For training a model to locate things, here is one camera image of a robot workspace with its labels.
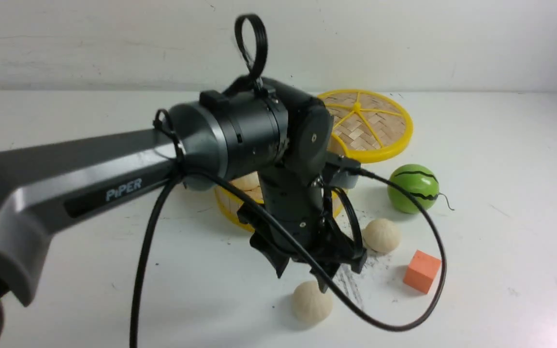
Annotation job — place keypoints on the yellow rimmed bamboo steamer lid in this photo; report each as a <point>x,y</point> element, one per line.
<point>367,126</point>

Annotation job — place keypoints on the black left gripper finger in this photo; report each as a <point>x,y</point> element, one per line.
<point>278,260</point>

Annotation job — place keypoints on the white toy bun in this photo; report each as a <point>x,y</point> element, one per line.
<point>248,182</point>
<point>310,305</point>
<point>382,236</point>

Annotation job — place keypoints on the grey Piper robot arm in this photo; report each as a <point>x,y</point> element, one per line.
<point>266,127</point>

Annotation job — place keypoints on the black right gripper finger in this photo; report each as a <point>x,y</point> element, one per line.
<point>323,277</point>

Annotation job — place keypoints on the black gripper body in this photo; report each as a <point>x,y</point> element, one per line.
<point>307,213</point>

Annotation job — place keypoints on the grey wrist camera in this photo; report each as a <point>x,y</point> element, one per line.
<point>340,171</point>

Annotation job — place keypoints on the yellow rimmed bamboo steamer tray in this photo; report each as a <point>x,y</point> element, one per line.
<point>229,204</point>

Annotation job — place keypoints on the green toy watermelon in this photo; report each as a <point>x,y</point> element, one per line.
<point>420,182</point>

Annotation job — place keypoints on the orange foam cube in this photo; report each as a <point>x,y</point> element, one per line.
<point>422,271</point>

